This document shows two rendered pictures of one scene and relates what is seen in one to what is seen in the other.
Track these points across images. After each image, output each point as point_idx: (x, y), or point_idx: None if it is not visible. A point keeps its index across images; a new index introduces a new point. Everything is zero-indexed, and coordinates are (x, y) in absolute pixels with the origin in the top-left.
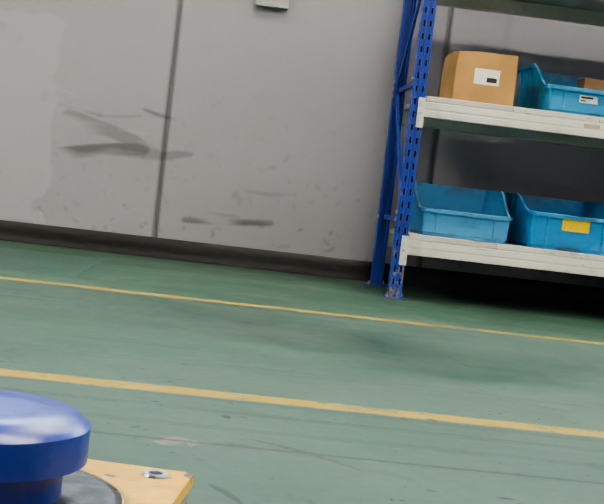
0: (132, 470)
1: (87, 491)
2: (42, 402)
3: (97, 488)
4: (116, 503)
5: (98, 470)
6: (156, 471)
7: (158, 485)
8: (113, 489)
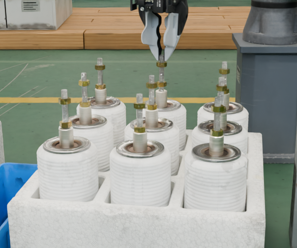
0: None
1: None
2: None
3: None
4: None
5: None
6: None
7: None
8: None
